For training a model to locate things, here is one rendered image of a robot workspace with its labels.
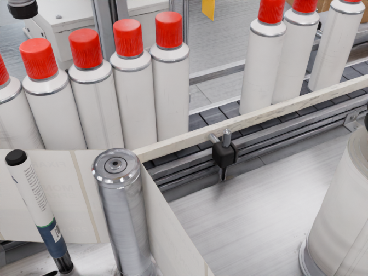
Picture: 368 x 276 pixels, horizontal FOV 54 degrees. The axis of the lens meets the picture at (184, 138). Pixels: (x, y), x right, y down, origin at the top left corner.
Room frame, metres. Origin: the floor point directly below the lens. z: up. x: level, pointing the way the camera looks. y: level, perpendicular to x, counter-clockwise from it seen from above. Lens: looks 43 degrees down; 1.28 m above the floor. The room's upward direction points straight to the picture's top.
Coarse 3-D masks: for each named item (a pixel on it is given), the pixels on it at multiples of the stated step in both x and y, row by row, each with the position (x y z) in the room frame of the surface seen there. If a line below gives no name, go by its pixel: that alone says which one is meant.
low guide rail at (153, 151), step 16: (352, 80) 0.53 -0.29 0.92; (304, 96) 0.49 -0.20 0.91; (320, 96) 0.49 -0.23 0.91; (336, 96) 0.51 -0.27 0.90; (256, 112) 0.45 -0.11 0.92; (272, 112) 0.45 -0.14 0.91; (288, 112) 0.47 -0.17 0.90; (208, 128) 0.41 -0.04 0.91; (224, 128) 0.41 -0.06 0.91; (240, 128) 0.43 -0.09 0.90; (160, 144) 0.37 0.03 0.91; (176, 144) 0.38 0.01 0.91; (192, 144) 0.39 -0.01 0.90; (144, 160) 0.36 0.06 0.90
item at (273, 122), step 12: (348, 72) 0.61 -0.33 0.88; (360, 72) 0.61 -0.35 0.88; (348, 96) 0.54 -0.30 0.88; (216, 108) 0.50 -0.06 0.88; (228, 108) 0.50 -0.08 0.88; (312, 108) 0.50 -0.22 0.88; (192, 120) 0.47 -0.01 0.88; (204, 120) 0.47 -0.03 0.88; (216, 120) 0.47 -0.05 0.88; (276, 120) 0.47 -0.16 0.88; (288, 120) 0.47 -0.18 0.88; (240, 132) 0.44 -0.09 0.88; (252, 132) 0.44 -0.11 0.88; (204, 144) 0.41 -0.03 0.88; (168, 156) 0.38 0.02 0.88; (180, 156) 0.38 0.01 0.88
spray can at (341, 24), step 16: (336, 0) 0.56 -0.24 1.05; (352, 0) 0.54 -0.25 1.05; (336, 16) 0.54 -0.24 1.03; (352, 16) 0.53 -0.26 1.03; (336, 32) 0.54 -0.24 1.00; (352, 32) 0.53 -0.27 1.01; (320, 48) 0.55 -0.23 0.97; (336, 48) 0.53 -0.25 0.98; (320, 64) 0.54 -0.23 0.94; (336, 64) 0.53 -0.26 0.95; (320, 80) 0.54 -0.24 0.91; (336, 80) 0.53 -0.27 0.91
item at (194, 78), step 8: (360, 32) 0.62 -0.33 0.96; (312, 48) 0.57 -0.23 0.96; (232, 64) 0.51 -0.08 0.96; (240, 64) 0.51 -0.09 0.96; (200, 72) 0.49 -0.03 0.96; (208, 72) 0.49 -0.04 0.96; (216, 72) 0.49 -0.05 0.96; (224, 72) 0.50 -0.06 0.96; (232, 72) 0.50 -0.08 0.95; (192, 80) 0.47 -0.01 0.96; (200, 80) 0.48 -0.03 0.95
